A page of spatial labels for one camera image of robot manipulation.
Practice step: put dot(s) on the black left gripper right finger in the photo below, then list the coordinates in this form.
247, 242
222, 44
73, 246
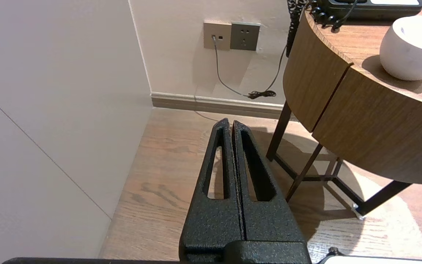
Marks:
269, 220

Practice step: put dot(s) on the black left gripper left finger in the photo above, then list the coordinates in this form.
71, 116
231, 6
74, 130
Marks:
214, 220

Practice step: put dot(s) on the curved wooden table drawer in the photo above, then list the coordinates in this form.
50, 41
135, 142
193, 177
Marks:
379, 135

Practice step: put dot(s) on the white round night light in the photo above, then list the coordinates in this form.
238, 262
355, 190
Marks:
412, 51

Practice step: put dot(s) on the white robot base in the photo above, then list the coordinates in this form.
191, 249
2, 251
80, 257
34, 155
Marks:
379, 260

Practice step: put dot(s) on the grey power outlet plate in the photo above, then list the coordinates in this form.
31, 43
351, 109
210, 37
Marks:
244, 36

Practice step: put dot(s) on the round wooden side table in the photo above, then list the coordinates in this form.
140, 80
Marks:
357, 40

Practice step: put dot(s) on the black white desk telephone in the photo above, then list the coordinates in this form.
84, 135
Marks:
379, 11

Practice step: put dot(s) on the black metal table frame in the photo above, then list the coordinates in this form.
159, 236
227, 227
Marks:
278, 134

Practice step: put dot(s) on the grey wall baseboard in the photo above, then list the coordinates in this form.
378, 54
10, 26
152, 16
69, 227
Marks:
214, 103

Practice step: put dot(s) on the beige wall socket plate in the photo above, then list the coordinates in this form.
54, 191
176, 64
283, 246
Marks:
222, 33

